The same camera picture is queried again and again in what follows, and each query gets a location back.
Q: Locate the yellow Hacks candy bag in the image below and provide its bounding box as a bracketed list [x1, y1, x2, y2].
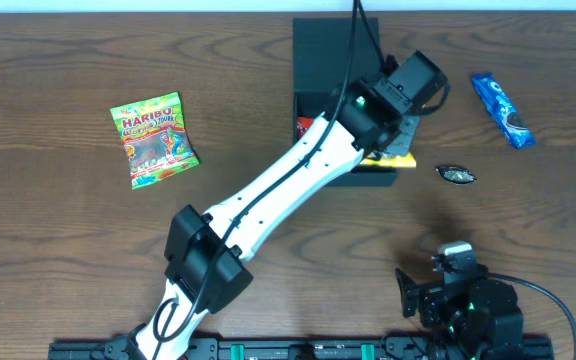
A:
[359, 153, 417, 169]

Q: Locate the red Hacks candy bag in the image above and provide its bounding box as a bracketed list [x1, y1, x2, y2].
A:
[296, 116, 314, 139]

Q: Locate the blue Oreo cookie pack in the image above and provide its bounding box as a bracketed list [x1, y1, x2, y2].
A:
[472, 72, 536, 149]

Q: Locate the green Haribo gummy bag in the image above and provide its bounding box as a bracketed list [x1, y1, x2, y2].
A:
[110, 92, 200, 190]

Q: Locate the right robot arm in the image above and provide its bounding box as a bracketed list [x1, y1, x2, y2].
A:
[395, 269, 524, 360]

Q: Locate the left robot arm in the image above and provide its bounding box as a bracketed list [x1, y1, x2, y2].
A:
[126, 80, 427, 359]

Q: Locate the small black candy wrapper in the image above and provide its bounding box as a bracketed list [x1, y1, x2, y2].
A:
[436, 165, 477, 185]

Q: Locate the dark green open box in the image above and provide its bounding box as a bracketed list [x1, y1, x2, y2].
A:
[293, 18, 398, 187]

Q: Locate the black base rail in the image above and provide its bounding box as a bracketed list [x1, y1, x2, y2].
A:
[47, 335, 555, 360]

